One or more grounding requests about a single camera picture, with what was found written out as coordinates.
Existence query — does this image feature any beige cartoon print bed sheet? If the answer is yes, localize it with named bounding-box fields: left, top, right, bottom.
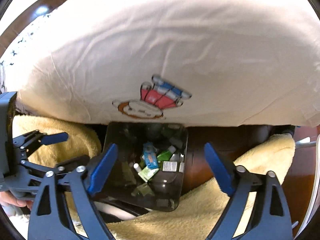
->
left=1, top=0, right=319, bottom=127

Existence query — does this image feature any green daisy tube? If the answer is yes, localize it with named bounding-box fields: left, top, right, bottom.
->
left=157, top=146, right=176, bottom=162

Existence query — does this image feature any person's left hand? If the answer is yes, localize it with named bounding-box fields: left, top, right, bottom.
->
left=0, top=191, right=33, bottom=210

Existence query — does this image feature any yellow fluffy rug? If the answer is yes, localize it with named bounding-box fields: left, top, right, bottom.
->
left=12, top=115, right=295, bottom=239

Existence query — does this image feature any black trash bin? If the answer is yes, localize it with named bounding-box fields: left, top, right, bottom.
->
left=95, top=122, right=188, bottom=212

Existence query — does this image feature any dark wooden headboard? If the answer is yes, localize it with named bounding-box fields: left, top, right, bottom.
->
left=1, top=0, right=67, bottom=56

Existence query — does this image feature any blue snack packet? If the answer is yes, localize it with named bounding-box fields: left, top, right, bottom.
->
left=143, top=142, right=158, bottom=169

